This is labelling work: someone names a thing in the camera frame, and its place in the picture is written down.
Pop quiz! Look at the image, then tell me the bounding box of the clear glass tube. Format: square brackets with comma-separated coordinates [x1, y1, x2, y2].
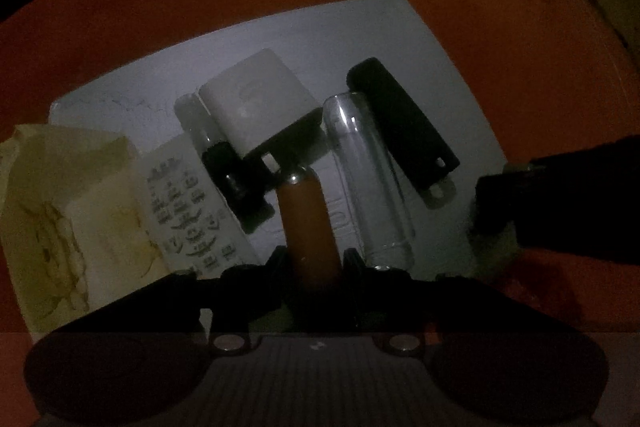
[322, 92, 414, 271]

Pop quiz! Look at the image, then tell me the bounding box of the black bar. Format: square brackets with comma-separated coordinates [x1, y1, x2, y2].
[346, 57, 460, 209]

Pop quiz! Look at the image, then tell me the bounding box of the white box lid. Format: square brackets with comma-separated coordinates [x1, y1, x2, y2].
[49, 0, 506, 280]

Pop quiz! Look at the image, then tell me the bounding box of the red tablecloth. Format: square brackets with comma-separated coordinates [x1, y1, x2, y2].
[1, 0, 639, 164]

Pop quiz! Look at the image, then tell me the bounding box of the white remote control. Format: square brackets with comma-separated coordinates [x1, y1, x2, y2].
[134, 134, 260, 279]

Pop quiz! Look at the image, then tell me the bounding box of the clear tube with black clip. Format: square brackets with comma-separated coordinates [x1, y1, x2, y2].
[174, 93, 274, 234]

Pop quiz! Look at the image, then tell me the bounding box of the white power adapter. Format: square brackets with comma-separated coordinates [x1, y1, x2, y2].
[198, 49, 322, 172]

